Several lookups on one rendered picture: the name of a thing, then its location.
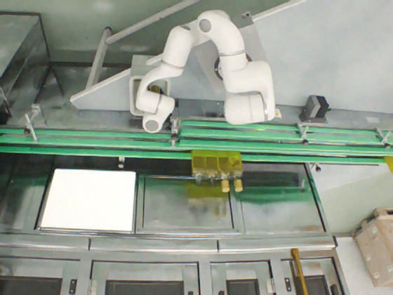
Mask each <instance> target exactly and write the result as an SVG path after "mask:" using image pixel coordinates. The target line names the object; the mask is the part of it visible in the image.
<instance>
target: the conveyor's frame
mask: <svg viewBox="0 0 393 295"><path fill-rule="evenodd" d="M224 103H225V102H224V101H215V100H189V99H179V101H178V107H179V113H178V122H179V119H194V120H209V121H224V122H225V121H226V120H225V118H224V114H223V105H224ZM275 108H276V109H275V111H276V113H275V117H274V120H269V121H265V122H256V123H254V124H283V125H296V124H295V123H297V122H300V123H302V125H303V126H316V127H324V128H338V129H363V130H375V129H374V128H381V129H382V131H393V114H392V113H381V112H360V111H349V110H342V109H331V111H328V112H327V113H326V114H325V117H326V120H327V121H328V124H318V123H308V121H307V118H306V116H305V112H304V110H303V108H302V106H290V105H275ZM42 110H43V112H50V113H49V115H48V118H47V120H46V122H45V123H37V122H36V118H34V121H33V123H34V126H33V129H65V130H80V131H90V132H91V131H105V132H106V131H113V132H114V131H128V132H145V133H149V132H148V131H146V130H145V129H144V128H143V126H142V119H133V114H132V113H131V112H125V111H111V110H72V109H66V110H59V109H46V108H42ZM26 114H28V116H29V119H30V118H31V117H32V114H33V113H32V108H21V107H18V108H9V107H0V128H21V129H26V128H27V126H26V123H27V120H26V116H25V115H26ZM171 117H172V113H170V114H169V116H168V117H167V118H166V120H165V121H164V122H163V124H162V127H161V129H160V130H159V131H157V132H156V133H169V135H170V133H172V131H171Z"/></svg>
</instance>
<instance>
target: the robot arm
mask: <svg viewBox="0 0 393 295"><path fill-rule="evenodd" d="M208 40H212V41H213V42H214V43H215V45H216V46H217V48H218V52H219V56H220V63H219V65H218V71H219V74H220V76H221V77H222V78H223V84H224V92H225V103H224V105H223V114H224V118H225V120H226V122H229V123H230V124H241V125H242V124H252V123H256V122H265V121H269V120H271V119H273V118H274V117H275V113H276V111H275V109H276V108H275V100H274V85H273V78H272V71H271V69H270V66H269V64H268V63H267V62H266V61H264V60H258V61H253V62H248V61H247V59H246V51H245V45H244V40H243V37H242V35H241V33H240V31H239V30H238V29H237V27H236V26H235V25H234V24H233V23H232V22H231V21H230V18H229V16H228V14H227V13H226V12H225V11H220V10H211V11H205V12H203V13H202V14H200V16H199V17H198V18H197V20H195V21H194V22H189V23H187V24H186V25H180V26H177V27H174V28H173V29H172V30H171V32H170V34H169V36H168V39H167V42H166V45H165V49H164V52H163V55H162V57H161V60H160V63H159V65H158V66H157V67H156V68H154V69H153V70H151V71H150V72H148V73H147V74H146V75H145V76H144V77H143V78H142V80H141V82H140V85H139V88H138V92H137V95H136V98H135V106H136V107H137V108H138V109H140V111H141V112H144V115H143V119H142V126H143V128H144V129H145V130H146V131H148V132H150V133H156V132H157V131H159V130H160V129H161V127H162V124H163V122H164V121H165V120H166V118H167V117H168V116H169V114H170V113H172V111H173V109H174V107H175V101H174V99H173V98H171V97H169V96H167V95H165V94H164V91H162V88H161V89H160V93H156V92H151V91H149V90H150V88H149V90H148V91H147V90H146V89H147V86H148V85H149V84H150V83H151V82H153V81H156V80H158V79H165V78H171V77H179V76H180V75H181V74H182V71H183V69H184V66H185V63H186V61H187V58H188V55H189V53H190V51H191V48H193V47H195V46H197V45H199V44H202V43H204V42H207V41H208ZM251 91H260V92H261V93H257V94H252V95H251Z"/></svg>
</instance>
